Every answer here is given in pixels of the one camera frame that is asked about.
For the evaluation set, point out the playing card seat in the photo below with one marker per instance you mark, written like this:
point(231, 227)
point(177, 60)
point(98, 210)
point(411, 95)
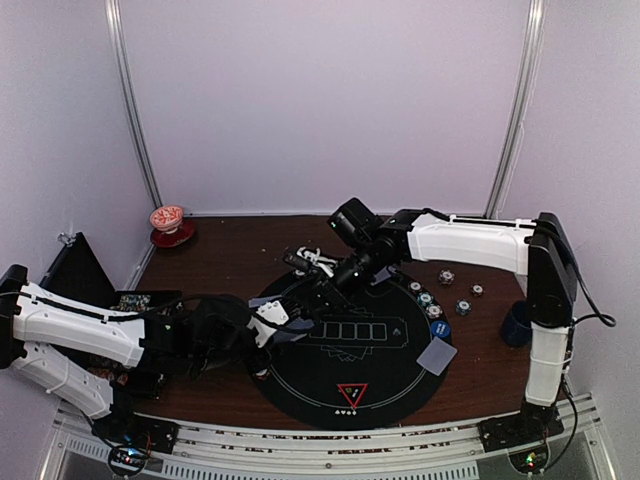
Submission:
point(256, 302)

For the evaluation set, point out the black poker chip case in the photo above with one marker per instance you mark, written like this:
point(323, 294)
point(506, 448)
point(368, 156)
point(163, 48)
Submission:
point(77, 274)

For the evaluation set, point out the right aluminium frame post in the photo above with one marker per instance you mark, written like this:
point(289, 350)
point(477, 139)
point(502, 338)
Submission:
point(525, 84)

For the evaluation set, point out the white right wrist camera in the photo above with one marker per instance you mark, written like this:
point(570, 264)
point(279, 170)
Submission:
point(310, 261)

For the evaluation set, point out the blue white chip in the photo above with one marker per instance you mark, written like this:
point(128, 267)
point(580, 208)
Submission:
point(434, 311)

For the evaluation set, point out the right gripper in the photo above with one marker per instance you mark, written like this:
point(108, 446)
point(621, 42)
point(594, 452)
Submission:
point(336, 300)

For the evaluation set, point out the red white chip stack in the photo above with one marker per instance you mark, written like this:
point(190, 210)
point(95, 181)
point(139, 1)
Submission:
point(477, 290)

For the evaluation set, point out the blue round blind button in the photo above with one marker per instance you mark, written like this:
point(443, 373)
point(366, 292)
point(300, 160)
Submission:
point(440, 329)

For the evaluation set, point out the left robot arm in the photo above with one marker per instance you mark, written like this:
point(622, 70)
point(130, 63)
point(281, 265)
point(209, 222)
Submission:
point(41, 331)

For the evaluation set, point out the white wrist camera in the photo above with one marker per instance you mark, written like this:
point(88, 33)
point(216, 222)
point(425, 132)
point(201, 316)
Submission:
point(267, 320)
point(310, 261)

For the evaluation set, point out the green chip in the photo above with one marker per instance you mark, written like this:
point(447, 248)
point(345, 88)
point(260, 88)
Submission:
point(425, 298)

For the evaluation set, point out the aluminium frame post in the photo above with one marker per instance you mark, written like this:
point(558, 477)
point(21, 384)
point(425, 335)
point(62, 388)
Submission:
point(117, 36)
point(525, 84)

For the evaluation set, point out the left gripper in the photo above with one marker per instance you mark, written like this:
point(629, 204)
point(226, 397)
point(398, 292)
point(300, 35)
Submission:
point(260, 363)

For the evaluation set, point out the black white chip stack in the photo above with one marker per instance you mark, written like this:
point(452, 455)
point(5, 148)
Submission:
point(446, 277)

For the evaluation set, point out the dark blue mug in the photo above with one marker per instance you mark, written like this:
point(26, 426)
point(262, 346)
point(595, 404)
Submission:
point(516, 330)

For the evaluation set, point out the left aluminium frame post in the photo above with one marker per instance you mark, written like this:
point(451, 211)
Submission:
point(117, 36)

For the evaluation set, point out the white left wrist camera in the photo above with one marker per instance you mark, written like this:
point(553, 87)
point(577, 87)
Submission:
point(267, 320)

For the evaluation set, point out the blue playing card deck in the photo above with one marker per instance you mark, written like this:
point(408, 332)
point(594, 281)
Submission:
point(298, 329)

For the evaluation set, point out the red triangle marker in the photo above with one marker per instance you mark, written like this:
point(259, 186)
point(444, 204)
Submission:
point(353, 393)

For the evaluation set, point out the red patterned bowl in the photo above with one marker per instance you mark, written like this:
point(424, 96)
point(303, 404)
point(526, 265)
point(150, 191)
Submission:
point(167, 219)

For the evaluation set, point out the round black poker mat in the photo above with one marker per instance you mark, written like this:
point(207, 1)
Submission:
point(376, 342)

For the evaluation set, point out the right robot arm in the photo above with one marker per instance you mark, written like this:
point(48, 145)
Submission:
point(536, 249)

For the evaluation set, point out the front aluminium rail base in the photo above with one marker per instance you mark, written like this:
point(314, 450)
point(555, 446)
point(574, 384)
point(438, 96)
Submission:
point(452, 450)

